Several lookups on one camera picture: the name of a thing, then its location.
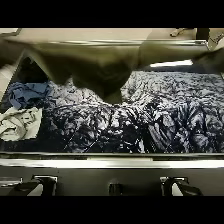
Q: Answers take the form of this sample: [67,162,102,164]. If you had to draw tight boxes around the olive green garment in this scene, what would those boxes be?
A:
[0,35,224,105]

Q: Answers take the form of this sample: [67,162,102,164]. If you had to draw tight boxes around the blue garment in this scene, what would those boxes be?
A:
[4,81,52,110]

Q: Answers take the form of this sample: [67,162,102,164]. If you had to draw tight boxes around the black garment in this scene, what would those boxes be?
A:
[14,58,51,84]

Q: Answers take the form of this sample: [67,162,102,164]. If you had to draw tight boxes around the white garment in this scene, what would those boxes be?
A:
[0,106,44,143]

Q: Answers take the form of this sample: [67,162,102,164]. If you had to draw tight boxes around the person's legs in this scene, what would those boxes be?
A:
[169,27,211,41]

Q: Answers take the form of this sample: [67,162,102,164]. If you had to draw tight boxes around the white box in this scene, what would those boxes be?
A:
[0,64,18,101]

